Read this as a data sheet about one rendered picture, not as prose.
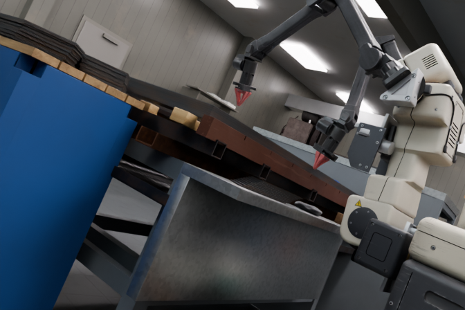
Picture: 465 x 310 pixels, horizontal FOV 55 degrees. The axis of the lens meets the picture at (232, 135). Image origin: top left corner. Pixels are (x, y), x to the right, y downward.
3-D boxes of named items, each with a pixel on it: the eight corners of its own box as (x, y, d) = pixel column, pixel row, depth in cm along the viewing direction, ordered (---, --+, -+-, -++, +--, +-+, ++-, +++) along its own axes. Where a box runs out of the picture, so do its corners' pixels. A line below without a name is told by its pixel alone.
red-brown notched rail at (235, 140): (195, 133, 128) (203, 113, 128) (360, 215, 258) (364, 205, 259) (205, 137, 126) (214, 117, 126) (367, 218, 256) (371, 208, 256)
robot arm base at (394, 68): (408, 68, 137) (421, 84, 146) (394, 50, 142) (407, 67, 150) (383, 86, 140) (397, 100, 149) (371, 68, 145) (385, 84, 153)
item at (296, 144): (251, 131, 314) (254, 126, 315) (287, 153, 363) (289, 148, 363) (443, 201, 238) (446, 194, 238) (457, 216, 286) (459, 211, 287)
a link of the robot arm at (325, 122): (351, 114, 189) (356, 124, 195) (329, 102, 196) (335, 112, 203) (333, 135, 188) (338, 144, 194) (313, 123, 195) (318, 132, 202)
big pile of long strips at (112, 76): (-81, 7, 155) (-74, -8, 156) (22, 57, 187) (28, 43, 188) (33, 47, 108) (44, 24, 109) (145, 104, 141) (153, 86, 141)
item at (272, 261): (125, 293, 119) (179, 171, 122) (311, 295, 224) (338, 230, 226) (135, 301, 117) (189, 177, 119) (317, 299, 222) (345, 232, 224)
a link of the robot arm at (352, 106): (378, 37, 199) (382, 51, 208) (365, 36, 202) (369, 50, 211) (349, 121, 187) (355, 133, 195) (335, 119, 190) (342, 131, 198)
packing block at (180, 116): (168, 118, 133) (174, 106, 133) (179, 124, 137) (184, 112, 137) (183, 124, 129) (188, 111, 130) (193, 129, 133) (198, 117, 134)
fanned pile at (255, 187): (207, 171, 129) (213, 158, 130) (269, 196, 161) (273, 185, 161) (240, 186, 122) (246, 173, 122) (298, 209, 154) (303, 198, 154)
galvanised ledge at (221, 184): (179, 171, 122) (184, 162, 122) (338, 230, 226) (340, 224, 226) (236, 199, 110) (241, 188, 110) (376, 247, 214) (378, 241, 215)
